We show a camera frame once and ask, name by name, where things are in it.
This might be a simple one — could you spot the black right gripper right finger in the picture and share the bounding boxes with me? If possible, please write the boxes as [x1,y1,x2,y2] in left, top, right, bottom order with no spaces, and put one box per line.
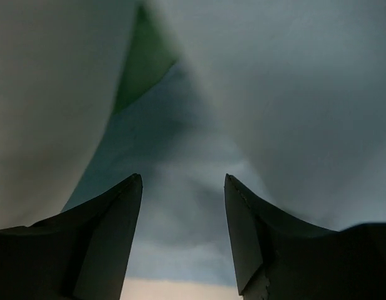
[224,175,386,299]

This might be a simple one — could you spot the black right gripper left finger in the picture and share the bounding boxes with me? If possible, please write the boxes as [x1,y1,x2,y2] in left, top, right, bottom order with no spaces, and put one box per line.
[0,174,143,300]

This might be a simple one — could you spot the blue green satin pillowcase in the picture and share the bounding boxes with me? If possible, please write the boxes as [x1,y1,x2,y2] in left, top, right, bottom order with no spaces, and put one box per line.
[66,1,386,287]

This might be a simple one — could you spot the white pillow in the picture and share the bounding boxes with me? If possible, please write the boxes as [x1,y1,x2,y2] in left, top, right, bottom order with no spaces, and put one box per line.
[0,1,136,229]

